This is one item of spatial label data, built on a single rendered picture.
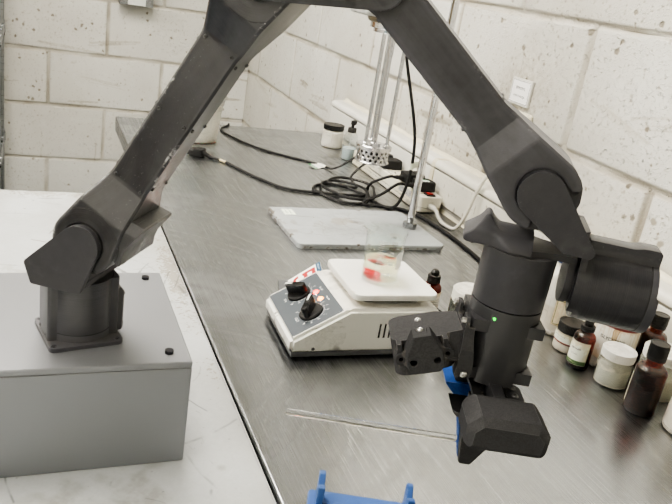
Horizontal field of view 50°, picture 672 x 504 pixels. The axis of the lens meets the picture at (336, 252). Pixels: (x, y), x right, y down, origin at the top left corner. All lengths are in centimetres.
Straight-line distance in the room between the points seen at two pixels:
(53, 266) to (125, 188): 9
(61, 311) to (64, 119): 266
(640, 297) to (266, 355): 50
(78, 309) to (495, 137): 38
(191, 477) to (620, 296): 41
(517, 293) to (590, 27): 88
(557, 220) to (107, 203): 35
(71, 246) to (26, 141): 271
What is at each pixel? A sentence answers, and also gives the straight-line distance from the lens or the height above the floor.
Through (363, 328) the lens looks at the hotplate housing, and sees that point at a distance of 92.
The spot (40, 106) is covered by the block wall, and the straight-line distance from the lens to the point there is 330.
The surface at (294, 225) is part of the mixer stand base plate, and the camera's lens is 136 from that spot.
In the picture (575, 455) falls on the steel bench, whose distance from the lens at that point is 88.
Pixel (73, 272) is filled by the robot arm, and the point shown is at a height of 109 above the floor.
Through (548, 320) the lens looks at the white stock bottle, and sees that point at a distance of 114.
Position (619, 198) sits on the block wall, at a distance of 128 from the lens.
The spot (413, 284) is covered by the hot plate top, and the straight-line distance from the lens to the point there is 97.
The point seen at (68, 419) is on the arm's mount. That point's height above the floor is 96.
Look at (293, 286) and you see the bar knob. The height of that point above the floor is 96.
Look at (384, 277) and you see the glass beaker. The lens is 94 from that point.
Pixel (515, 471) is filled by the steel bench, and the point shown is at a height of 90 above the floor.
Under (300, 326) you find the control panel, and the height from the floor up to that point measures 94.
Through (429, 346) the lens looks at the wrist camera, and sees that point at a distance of 55.
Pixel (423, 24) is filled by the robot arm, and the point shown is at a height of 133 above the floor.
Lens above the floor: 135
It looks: 20 degrees down
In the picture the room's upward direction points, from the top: 10 degrees clockwise
